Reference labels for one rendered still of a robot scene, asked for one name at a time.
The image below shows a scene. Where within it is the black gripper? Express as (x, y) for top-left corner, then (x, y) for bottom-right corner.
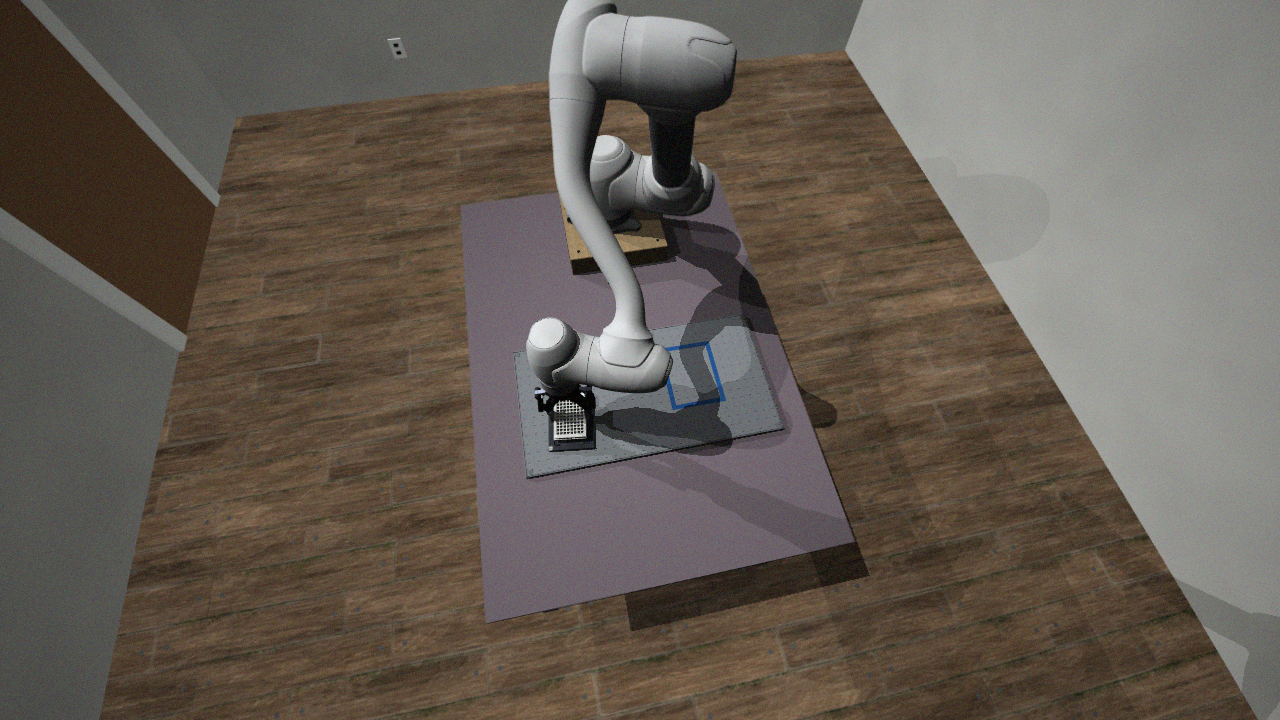
(535, 386), (596, 421)

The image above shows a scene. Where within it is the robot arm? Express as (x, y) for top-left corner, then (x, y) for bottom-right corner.
(526, 0), (737, 396)

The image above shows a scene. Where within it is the blue taped rectangular outline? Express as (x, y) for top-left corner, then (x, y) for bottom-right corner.
(667, 341), (726, 410)

